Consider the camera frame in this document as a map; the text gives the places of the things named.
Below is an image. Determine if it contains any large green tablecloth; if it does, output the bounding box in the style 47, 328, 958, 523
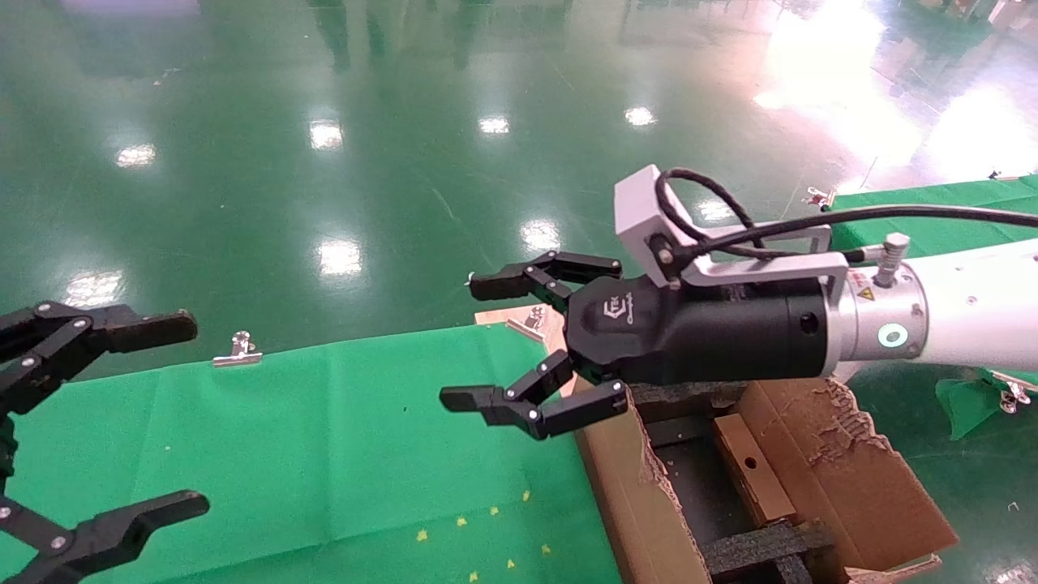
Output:
0, 323, 621, 584

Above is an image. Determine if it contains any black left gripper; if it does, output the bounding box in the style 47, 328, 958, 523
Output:
0, 303, 210, 584

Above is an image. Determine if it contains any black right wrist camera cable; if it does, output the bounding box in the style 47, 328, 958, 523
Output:
653, 168, 1038, 264

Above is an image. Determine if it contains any large open cardboard carton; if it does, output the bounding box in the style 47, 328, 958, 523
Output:
572, 377, 962, 584

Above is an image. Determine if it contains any green tablecloth with corner clips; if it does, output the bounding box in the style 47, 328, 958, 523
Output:
823, 174, 1038, 443

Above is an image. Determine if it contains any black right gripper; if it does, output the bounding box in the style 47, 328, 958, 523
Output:
439, 251, 838, 442

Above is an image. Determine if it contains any small long cardboard box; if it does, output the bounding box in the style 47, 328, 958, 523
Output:
712, 412, 800, 528

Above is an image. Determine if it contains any black foam insert block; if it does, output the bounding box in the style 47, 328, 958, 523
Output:
701, 522, 836, 584
628, 380, 751, 427

